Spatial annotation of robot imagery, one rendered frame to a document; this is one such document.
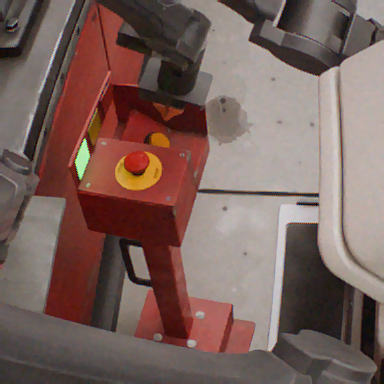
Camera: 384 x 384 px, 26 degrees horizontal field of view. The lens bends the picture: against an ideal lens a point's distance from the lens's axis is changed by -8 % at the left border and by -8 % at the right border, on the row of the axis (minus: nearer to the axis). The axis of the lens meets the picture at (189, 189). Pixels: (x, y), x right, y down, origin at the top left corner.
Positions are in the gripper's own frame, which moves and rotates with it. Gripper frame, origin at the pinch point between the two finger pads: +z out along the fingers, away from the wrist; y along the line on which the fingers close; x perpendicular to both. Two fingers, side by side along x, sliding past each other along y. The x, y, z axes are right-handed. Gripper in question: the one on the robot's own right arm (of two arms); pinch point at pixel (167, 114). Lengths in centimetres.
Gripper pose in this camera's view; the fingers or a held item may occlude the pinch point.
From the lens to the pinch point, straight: 138.3
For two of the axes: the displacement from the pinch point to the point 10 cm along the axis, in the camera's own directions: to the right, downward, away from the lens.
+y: -9.5, -3.0, -0.1
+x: -2.5, 8.1, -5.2
